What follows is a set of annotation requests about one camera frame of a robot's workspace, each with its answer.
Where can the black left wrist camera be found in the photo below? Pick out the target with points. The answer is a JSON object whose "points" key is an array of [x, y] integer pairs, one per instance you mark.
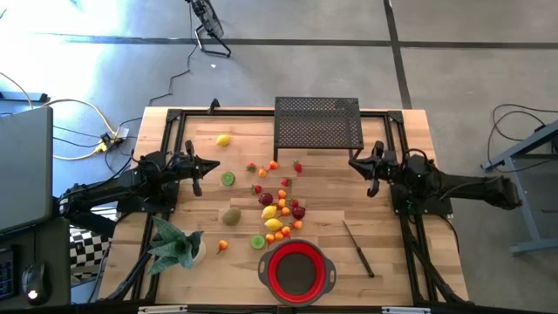
{"points": [[181, 160]]}

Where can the white power strip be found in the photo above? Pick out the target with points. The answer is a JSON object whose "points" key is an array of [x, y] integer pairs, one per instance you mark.
{"points": [[122, 132]]}

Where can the green-yellow mango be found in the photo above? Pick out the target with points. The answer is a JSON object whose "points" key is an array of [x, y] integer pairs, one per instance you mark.
{"points": [[231, 216]]}

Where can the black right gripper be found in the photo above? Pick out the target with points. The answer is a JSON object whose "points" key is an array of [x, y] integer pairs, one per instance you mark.
{"points": [[373, 185]]}

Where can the black floor fan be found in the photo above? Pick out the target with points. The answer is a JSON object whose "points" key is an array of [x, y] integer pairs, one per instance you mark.
{"points": [[211, 19]]}

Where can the green kiwi half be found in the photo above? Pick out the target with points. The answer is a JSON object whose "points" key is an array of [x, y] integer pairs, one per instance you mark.
{"points": [[258, 242], [228, 178]]}

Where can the grey monitor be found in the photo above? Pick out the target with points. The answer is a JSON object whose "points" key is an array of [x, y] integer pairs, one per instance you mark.
{"points": [[24, 170]]}

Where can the black white checkerboard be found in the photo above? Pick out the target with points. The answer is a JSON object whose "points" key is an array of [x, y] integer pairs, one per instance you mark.
{"points": [[87, 250]]}

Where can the dark desk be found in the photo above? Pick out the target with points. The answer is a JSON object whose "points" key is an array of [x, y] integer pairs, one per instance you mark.
{"points": [[56, 244]]}

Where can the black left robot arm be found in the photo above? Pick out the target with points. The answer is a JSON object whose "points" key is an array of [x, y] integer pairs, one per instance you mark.
{"points": [[109, 187]]}

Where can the red collapsible colander bowl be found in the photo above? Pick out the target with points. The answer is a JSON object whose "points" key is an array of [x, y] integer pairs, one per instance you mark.
{"points": [[296, 275]]}

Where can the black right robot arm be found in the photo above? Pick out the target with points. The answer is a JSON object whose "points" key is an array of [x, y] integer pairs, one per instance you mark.
{"points": [[471, 187]]}

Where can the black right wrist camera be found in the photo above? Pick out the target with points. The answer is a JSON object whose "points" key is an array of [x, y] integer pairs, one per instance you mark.
{"points": [[389, 159]]}

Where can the black aluminium table frame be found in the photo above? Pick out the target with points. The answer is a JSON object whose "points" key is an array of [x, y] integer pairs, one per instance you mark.
{"points": [[253, 112]]}

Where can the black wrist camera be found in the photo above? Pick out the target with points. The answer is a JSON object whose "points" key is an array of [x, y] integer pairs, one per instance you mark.
{"points": [[181, 160], [389, 159]]}

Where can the dark red pomegranate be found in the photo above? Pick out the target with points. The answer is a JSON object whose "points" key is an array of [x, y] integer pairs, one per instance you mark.
{"points": [[265, 199], [298, 213]]}

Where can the blue-grey table frame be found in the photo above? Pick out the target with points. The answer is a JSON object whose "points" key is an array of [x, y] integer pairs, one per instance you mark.
{"points": [[527, 218]]}

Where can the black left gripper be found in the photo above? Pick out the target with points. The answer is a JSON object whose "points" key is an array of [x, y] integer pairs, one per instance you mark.
{"points": [[194, 174]]}

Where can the white label strip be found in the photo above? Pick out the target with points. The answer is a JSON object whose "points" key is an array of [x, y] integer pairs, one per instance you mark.
{"points": [[405, 310], [161, 309]]}

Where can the black kitchen knife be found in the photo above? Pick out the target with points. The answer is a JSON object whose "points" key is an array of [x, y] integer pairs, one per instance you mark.
{"points": [[359, 252]]}

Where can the green plant in white pot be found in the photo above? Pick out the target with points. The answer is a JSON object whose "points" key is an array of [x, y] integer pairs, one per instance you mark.
{"points": [[174, 248]]}

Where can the small black frame clamp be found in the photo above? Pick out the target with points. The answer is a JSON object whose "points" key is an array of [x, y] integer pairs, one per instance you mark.
{"points": [[214, 106]]}

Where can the black perforated metal shelf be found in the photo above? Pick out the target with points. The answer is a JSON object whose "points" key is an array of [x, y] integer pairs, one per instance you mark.
{"points": [[318, 122]]}

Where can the black keyboard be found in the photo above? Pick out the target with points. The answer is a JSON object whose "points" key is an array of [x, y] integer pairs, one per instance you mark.
{"points": [[6, 275]]}

